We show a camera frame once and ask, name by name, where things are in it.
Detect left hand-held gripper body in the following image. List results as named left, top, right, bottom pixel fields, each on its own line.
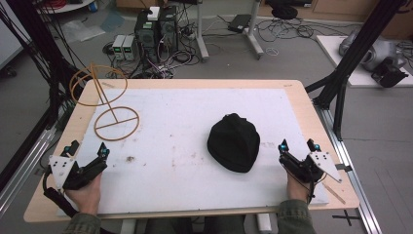
left=48, top=154, right=108, bottom=191

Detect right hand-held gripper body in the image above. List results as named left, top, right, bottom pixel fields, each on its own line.
left=278, top=151, right=343, bottom=183

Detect black knit beanie hat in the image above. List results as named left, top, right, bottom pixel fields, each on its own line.
left=206, top=112, right=261, bottom=174

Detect wooden hat stand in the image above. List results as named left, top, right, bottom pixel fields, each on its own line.
left=68, top=62, right=141, bottom=142

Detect person's left hand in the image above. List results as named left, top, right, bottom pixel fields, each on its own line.
left=64, top=171, right=103, bottom=216

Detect person's right hand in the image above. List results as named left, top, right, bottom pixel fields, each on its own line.
left=285, top=168, right=312, bottom=204

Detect thin wooden stick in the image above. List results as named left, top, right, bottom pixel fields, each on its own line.
left=321, top=182, right=347, bottom=206

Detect white table leg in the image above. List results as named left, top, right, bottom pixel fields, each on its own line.
left=256, top=213, right=273, bottom=234

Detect white table mat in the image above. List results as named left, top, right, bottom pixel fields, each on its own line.
left=56, top=87, right=330, bottom=218

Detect white floor board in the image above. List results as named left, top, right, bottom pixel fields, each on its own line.
left=316, top=34, right=413, bottom=89

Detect black device on board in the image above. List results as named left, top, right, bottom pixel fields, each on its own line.
left=370, top=57, right=409, bottom=89

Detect grey power supply unit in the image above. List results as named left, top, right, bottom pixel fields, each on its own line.
left=122, top=34, right=136, bottom=61
left=111, top=34, right=127, bottom=60

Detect grey robot shell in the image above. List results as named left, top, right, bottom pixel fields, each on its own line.
left=338, top=30, right=407, bottom=73

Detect grey desk leg stand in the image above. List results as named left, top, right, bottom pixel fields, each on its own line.
left=194, top=0, right=210, bottom=63
left=243, top=0, right=265, bottom=60

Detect black computer tower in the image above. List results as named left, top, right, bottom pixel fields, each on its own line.
left=133, top=10, right=160, bottom=63
left=158, top=6, right=179, bottom=62

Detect black flat box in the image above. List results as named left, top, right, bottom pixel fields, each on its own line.
left=227, top=14, right=253, bottom=34

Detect white box on tower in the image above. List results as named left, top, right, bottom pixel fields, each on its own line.
left=147, top=6, right=161, bottom=21

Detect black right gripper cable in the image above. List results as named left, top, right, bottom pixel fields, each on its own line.
left=285, top=162, right=328, bottom=206

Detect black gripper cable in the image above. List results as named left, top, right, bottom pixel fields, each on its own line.
left=42, top=167, right=80, bottom=219
left=285, top=162, right=328, bottom=206

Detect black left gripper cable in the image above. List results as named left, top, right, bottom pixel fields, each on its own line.
left=42, top=167, right=80, bottom=219

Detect aluminium rail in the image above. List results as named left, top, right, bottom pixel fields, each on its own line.
left=0, top=127, right=58, bottom=218
left=313, top=100, right=384, bottom=234

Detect black metal frame strut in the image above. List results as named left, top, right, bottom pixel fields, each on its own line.
left=0, top=0, right=86, bottom=193
left=305, top=0, right=408, bottom=141

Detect bundle of floor cables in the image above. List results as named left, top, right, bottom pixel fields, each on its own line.
left=256, top=18, right=358, bottom=45

